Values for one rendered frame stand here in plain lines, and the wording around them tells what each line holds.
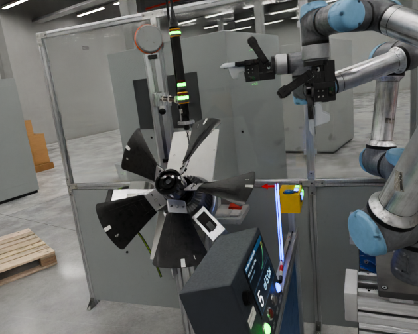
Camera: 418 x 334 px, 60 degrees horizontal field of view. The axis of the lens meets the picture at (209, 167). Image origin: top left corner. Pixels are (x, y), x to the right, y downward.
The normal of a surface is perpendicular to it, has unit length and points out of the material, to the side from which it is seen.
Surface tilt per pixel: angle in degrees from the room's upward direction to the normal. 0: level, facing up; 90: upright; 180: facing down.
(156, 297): 90
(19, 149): 90
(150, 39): 90
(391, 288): 0
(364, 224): 96
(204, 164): 50
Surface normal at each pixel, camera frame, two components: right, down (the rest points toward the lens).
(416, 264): -0.66, -0.06
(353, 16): 0.34, 0.18
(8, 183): 0.82, 0.04
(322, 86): -0.32, 0.25
